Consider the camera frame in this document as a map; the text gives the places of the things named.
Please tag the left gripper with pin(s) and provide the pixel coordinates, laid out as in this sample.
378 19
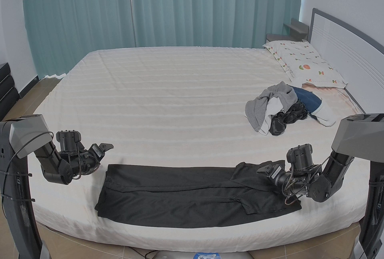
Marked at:
95 152

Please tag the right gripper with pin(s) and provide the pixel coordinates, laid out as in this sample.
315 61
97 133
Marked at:
277 175

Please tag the black T-shirt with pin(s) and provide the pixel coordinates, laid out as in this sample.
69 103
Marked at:
180 197

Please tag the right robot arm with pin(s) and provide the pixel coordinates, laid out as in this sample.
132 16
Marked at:
339 167

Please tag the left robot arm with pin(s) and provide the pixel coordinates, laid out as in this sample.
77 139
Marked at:
18 191

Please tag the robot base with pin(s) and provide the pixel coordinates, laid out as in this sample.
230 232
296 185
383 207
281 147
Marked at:
192 255

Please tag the pile of clothes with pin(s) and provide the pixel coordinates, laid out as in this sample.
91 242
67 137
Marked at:
270 107

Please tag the bed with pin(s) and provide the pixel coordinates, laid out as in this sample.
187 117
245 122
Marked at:
165 95

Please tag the white printed pillow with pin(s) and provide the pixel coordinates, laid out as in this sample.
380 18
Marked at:
303 61

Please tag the grey bedside table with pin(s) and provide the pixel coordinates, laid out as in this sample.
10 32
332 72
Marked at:
295 28

